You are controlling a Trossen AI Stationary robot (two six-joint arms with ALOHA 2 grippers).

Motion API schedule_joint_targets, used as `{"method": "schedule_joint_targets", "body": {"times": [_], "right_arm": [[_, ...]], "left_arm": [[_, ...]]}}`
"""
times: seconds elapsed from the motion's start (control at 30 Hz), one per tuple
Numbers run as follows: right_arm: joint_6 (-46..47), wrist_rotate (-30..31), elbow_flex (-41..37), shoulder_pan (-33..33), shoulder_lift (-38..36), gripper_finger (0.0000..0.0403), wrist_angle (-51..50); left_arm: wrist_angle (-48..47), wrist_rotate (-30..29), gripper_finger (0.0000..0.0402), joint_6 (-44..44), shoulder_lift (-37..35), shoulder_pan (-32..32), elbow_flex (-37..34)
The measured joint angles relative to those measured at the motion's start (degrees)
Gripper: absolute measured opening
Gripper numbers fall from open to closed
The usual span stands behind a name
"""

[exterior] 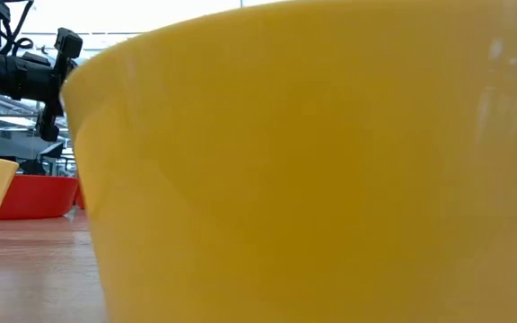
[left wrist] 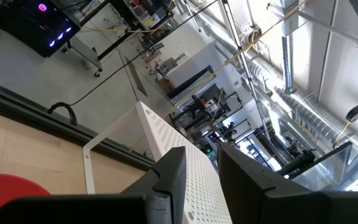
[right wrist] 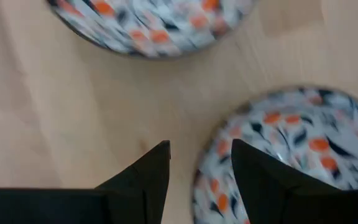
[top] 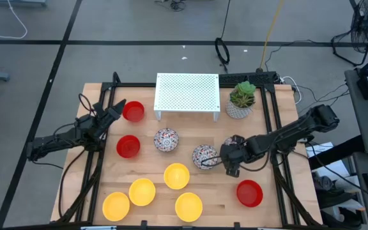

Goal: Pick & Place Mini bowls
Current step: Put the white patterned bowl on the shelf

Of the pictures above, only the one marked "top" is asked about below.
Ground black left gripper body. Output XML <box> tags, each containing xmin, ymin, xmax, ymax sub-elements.
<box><xmin>96</xmin><ymin>107</ymin><xmax>121</xmax><ymax>132</ymax></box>

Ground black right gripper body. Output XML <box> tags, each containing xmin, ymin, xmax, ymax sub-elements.
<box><xmin>219</xmin><ymin>135</ymin><xmax>254</xmax><ymax>178</ymax></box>

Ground red mini bowl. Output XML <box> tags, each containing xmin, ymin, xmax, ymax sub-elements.
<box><xmin>236</xmin><ymin>179</ymin><xmax>264</xmax><ymax>208</ymax></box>
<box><xmin>116</xmin><ymin>134</ymin><xmax>141</xmax><ymax>159</ymax></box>
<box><xmin>121</xmin><ymin>100</ymin><xmax>146</xmax><ymax>123</ymax></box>

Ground yellow mini bowl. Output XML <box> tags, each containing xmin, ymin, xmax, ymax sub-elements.
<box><xmin>128</xmin><ymin>178</ymin><xmax>157</xmax><ymax>207</ymax></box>
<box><xmin>163</xmin><ymin>162</ymin><xmax>191</xmax><ymax>190</ymax></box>
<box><xmin>102</xmin><ymin>191</ymin><xmax>131</xmax><ymax>222</ymax></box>
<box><xmin>174</xmin><ymin>192</ymin><xmax>204</xmax><ymax>223</ymax></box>

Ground green succulent in white pot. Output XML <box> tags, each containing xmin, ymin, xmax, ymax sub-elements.
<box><xmin>225</xmin><ymin>80</ymin><xmax>257</xmax><ymax>120</ymax></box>

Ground white perforated metal shelf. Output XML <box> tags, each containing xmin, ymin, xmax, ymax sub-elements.
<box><xmin>153</xmin><ymin>72</ymin><xmax>222</xmax><ymax>123</ymax></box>

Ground black power strip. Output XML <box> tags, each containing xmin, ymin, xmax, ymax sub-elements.
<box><xmin>218</xmin><ymin>72</ymin><xmax>280</xmax><ymax>86</ymax></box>

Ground black desk beam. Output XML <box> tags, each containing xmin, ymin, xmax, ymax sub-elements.
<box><xmin>307</xmin><ymin>135</ymin><xmax>365</xmax><ymax>171</ymax></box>

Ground white papers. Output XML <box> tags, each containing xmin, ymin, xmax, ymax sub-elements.
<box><xmin>305</xmin><ymin>142</ymin><xmax>353</xmax><ymax>192</ymax></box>

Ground black floor fan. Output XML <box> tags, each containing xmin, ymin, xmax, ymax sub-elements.
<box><xmin>330</xmin><ymin>0</ymin><xmax>368</xmax><ymax>66</ymax></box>

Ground black aluminium table frame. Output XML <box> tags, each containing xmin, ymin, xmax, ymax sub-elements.
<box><xmin>56</xmin><ymin>72</ymin><xmax>324</xmax><ymax>230</ymax></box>

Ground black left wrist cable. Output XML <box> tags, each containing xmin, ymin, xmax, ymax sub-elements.
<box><xmin>77</xmin><ymin>93</ymin><xmax>97</xmax><ymax>118</ymax></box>

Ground white power cable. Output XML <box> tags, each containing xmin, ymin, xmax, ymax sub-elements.
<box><xmin>281</xmin><ymin>75</ymin><xmax>303</xmax><ymax>105</ymax></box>

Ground black coiled cable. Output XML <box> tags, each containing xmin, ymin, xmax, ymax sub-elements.
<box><xmin>214</xmin><ymin>0</ymin><xmax>233</xmax><ymax>73</ymax></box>

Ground black cable bundle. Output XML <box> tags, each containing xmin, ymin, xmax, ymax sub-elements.
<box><xmin>154</xmin><ymin>0</ymin><xmax>187</xmax><ymax>13</ymax></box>

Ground yellow floor cable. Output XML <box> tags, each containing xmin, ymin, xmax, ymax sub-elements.
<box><xmin>259</xmin><ymin>0</ymin><xmax>284</xmax><ymax>70</ymax></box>

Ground white floor cable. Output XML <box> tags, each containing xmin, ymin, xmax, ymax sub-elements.
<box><xmin>0</xmin><ymin>0</ymin><xmax>28</xmax><ymax>40</ymax></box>

